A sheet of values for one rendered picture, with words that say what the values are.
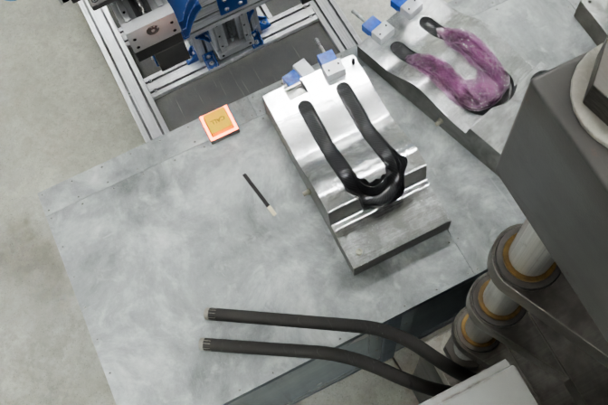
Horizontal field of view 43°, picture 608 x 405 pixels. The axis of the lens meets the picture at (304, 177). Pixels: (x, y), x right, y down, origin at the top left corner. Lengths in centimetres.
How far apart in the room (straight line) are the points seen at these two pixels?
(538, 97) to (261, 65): 217
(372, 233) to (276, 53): 116
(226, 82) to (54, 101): 75
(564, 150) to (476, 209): 124
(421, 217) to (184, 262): 59
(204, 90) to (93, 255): 99
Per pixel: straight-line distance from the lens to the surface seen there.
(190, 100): 278
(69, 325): 283
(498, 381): 115
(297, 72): 204
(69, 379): 280
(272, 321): 178
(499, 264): 111
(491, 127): 190
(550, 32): 220
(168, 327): 189
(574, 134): 68
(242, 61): 282
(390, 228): 183
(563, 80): 70
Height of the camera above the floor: 259
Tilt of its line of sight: 67 degrees down
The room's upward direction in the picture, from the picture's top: 11 degrees counter-clockwise
